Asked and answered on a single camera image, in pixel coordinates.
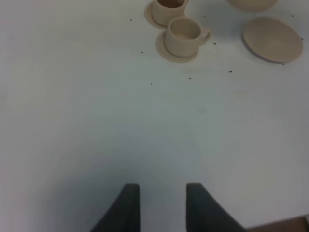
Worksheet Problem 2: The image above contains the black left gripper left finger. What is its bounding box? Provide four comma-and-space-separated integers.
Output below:
91, 184, 140, 232

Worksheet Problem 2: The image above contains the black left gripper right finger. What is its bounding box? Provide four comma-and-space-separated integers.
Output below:
186, 183, 246, 232

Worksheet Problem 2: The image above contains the beige ceramic teapot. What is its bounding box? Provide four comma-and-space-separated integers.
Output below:
228, 0, 278, 12

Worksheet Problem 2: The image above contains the beige teapot saucer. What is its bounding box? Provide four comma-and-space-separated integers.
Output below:
242, 17, 303, 63

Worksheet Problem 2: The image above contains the near beige cup saucer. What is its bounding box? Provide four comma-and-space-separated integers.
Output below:
155, 31, 200, 64

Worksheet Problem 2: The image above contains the beige cup saucer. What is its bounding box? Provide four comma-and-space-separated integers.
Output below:
155, 31, 200, 64
144, 1, 188, 30

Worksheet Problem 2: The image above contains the near beige teacup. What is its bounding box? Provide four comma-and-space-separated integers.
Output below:
165, 17, 211, 58

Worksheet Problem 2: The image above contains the beige teacup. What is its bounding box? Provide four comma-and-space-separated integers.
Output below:
151, 0, 188, 27
165, 17, 211, 58

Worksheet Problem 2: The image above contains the far beige cup saucer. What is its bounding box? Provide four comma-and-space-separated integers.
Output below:
144, 1, 188, 30

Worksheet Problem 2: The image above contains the far beige teacup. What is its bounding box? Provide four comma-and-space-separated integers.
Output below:
151, 0, 188, 27

